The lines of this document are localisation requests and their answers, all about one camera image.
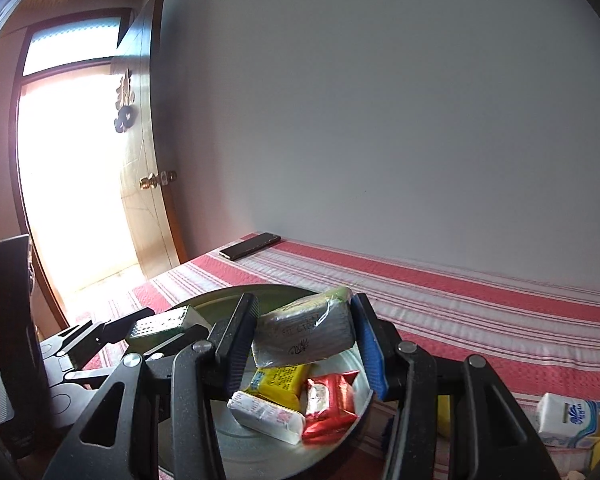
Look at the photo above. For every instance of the black phone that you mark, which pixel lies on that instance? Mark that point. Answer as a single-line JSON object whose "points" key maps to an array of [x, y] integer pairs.
{"points": [[250, 246]]}

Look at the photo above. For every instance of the white blue tissue pack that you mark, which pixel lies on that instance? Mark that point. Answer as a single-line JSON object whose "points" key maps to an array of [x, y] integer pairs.
{"points": [[565, 420]]}

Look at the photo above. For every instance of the large green snack packet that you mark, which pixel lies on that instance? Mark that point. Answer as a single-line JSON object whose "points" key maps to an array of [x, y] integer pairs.
{"points": [[305, 332]]}

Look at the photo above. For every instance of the red striped cloth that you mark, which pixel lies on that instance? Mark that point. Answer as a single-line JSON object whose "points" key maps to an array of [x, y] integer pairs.
{"points": [[455, 310]]}

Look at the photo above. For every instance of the red snack packet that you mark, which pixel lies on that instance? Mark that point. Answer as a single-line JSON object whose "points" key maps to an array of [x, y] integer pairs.
{"points": [[330, 405]]}

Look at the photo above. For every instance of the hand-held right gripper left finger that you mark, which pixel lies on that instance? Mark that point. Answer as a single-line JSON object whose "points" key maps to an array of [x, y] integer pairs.
{"points": [[240, 345]]}

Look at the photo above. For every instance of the black round tin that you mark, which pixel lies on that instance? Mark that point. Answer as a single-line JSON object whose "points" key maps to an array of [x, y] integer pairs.
{"points": [[260, 460]]}

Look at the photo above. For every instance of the yellow snack packet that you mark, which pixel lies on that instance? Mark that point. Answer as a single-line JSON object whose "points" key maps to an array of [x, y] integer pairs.
{"points": [[280, 382]]}

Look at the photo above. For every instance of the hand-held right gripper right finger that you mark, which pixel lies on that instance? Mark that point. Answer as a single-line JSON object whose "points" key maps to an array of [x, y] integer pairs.
{"points": [[372, 360]]}

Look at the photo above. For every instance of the white snack packet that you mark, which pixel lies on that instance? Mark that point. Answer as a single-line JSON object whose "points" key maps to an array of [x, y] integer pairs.
{"points": [[265, 415]]}

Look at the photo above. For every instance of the wooden door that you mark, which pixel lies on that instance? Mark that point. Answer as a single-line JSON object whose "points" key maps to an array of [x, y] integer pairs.
{"points": [[140, 210]]}

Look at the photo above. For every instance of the transom window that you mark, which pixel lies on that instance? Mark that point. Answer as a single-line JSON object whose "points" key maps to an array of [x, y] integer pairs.
{"points": [[70, 40]]}

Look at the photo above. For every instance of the dark door ornament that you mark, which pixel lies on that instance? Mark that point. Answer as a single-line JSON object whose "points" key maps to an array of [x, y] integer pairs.
{"points": [[125, 117]]}

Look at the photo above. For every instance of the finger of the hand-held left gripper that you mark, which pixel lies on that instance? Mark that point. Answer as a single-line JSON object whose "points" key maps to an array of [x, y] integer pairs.
{"points": [[167, 342], [100, 327]]}

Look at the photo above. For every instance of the dark wooden door frame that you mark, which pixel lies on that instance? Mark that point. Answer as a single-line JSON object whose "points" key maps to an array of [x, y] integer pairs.
{"points": [[70, 66]]}

